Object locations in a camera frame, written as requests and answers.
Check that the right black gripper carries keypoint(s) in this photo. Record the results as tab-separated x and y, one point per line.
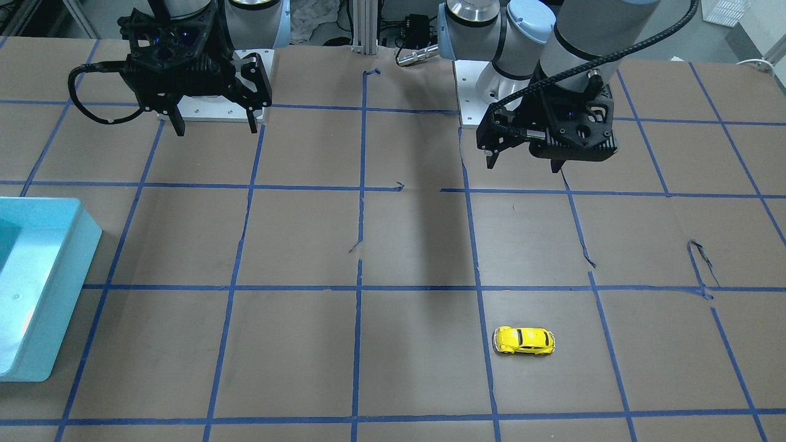
252	78

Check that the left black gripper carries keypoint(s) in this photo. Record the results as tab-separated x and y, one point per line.
532	105

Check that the yellow toy beetle car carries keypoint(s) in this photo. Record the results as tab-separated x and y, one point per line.
523	340

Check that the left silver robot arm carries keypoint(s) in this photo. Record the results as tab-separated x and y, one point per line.
526	42

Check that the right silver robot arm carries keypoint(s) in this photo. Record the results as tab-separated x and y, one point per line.
252	24

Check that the turquoise plastic bin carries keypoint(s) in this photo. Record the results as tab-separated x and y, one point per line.
47	246

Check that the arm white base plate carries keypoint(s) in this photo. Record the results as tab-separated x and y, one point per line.
221	104
478	84

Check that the aluminium frame post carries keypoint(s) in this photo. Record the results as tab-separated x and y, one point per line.
365	26

